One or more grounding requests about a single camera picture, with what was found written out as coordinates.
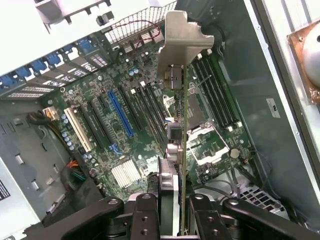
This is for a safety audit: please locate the silver chipset heatsink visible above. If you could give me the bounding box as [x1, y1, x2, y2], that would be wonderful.
[111, 159, 141, 190]

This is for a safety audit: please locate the metal socket cover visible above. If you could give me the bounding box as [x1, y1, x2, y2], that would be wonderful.
[188, 129, 230, 167]

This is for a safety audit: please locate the green motherboard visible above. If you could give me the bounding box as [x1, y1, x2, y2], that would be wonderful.
[39, 32, 256, 198]

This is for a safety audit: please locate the RAM slot with white clips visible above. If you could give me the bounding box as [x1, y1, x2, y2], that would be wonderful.
[130, 87, 163, 158]
[196, 53, 235, 133]
[140, 81, 168, 141]
[206, 49, 243, 128]

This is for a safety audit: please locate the black expansion slot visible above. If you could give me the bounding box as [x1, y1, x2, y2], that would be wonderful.
[118, 86, 143, 131]
[90, 97, 113, 146]
[78, 101, 106, 151]

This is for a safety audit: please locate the RAM slot with black clips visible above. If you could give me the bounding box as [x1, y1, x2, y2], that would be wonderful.
[193, 58, 229, 132]
[146, 79, 168, 126]
[136, 85, 166, 151]
[201, 53, 238, 130]

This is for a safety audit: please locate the blue expansion slot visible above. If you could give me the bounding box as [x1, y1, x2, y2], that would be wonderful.
[107, 89, 135, 138]

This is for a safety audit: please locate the CPU socket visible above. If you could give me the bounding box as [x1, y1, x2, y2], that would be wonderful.
[186, 93, 216, 133]

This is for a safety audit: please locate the white expansion slot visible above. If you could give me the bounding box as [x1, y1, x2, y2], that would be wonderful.
[63, 107, 93, 153]

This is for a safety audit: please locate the grey power supply unit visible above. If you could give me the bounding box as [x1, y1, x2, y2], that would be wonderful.
[0, 99, 76, 226]

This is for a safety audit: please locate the thin metal locking lever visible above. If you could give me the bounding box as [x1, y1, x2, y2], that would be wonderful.
[196, 74, 213, 88]

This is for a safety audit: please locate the open PC case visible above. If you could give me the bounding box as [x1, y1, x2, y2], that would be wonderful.
[0, 0, 320, 240]

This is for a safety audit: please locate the brown mounting plate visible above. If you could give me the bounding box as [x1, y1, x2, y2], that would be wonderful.
[286, 21, 320, 106]

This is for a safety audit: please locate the coloured wire bundle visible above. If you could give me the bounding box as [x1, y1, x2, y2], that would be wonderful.
[65, 159, 88, 182]

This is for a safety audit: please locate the white power connector with wires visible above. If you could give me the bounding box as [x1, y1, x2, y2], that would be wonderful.
[26, 106, 61, 127]

